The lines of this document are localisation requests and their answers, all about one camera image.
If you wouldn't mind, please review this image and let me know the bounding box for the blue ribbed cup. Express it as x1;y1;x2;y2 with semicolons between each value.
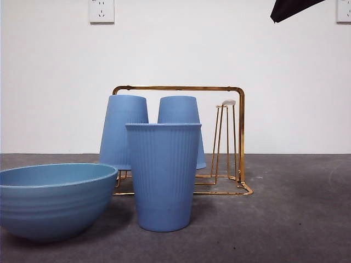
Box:
157;95;206;170
98;94;150;170
125;122;203;232

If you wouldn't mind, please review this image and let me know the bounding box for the blue ribbed bowl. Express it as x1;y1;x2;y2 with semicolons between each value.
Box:
0;163;119;242

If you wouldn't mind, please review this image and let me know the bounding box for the white wall socket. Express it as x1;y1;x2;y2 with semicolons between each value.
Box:
336;0;351;24
88;0;115;24

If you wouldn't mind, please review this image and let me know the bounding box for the gold wire cup rack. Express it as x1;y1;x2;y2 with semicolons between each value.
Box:
111;85;253;196

